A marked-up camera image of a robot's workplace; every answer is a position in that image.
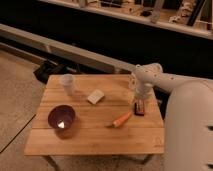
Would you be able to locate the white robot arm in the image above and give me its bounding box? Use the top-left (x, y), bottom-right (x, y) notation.
top-left (133, 63), bottom-right (213, 171)

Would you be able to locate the white sponge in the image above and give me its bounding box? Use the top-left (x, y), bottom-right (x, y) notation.
top-left (87, 89), bottom-right (104, 104)

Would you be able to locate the orange carrot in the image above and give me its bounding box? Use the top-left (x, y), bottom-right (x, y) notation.
top-left (107, 112), bottom-right (132, 128)

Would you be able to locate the wooden table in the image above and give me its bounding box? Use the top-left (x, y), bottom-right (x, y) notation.
top-left (24, 74), bottom-right (164, 156)

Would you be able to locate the translucent plastic cup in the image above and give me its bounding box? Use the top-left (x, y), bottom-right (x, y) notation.
top-left (59, 74), bottom-right (75, 96)

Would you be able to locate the dark purple bowl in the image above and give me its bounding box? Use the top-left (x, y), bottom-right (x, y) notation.
top-left (48, 105), bottom-right (76, 130)

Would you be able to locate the black box on floor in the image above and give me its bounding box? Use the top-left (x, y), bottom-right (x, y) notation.
top-left (33, 59), bottom-right (69, 84)

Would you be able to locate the long grey bench rail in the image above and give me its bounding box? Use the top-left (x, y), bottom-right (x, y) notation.
top-left (0, 23), bottom-right (135, 73)

